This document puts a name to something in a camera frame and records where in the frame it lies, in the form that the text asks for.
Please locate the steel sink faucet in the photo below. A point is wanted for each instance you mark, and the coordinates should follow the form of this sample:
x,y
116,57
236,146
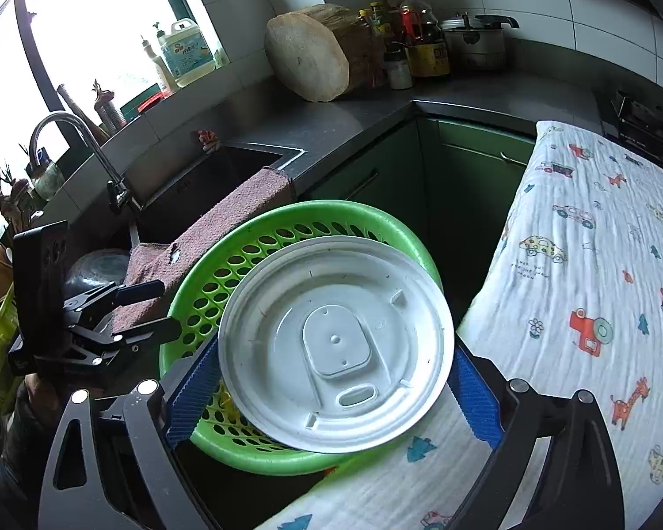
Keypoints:
x,y
120,194

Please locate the white plastic cup lid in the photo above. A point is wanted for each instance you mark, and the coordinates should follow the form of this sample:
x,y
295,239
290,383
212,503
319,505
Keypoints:
x,y
336,344

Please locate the cartoon printed white tablecloth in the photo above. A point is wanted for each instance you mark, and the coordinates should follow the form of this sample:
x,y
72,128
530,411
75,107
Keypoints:
x,y
573,300

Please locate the pink dish towel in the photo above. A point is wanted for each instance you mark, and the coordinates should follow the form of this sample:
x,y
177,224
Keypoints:
x,y
170,263

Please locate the dark cooking oil bottle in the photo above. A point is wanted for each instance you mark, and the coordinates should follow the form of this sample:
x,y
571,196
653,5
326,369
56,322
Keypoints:
x,y
427,51

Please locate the round wooden chopping block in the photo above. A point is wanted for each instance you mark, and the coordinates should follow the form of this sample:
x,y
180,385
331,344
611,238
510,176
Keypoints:
x,y
324,51

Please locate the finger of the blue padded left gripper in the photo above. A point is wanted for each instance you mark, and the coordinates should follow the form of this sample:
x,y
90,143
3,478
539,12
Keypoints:
x,y
90,344
109,296

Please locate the black kitchen sink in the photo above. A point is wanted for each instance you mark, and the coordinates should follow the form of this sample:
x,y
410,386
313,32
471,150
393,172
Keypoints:
x,y
184,198

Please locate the steel pressure cooker pot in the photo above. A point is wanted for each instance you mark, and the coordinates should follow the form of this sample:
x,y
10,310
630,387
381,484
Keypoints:
x,y
478,40

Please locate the dish detergent jug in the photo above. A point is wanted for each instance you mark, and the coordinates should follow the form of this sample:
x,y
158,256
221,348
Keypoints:
x,y
186,52

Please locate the small white seasoning jar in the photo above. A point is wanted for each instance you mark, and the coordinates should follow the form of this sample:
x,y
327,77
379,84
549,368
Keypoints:
x,y
396,65

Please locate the black gas stove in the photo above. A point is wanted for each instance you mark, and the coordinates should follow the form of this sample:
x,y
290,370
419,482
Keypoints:
x,y
632,124

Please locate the green perforated plastic basket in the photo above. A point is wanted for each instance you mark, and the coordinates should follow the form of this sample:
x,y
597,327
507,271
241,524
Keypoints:
x,y
222,431

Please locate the green base cabinet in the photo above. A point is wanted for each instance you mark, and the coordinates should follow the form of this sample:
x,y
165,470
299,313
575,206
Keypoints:
x,y
451,182

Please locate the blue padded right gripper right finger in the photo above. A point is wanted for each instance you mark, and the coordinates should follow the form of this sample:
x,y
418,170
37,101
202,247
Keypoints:
x,y
477,402

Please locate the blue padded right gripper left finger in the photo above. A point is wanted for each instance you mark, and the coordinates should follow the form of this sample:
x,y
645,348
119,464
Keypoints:
x,y
188,385

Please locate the person's left hand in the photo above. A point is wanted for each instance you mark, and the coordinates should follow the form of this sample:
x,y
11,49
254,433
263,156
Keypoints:
x,y
43,400

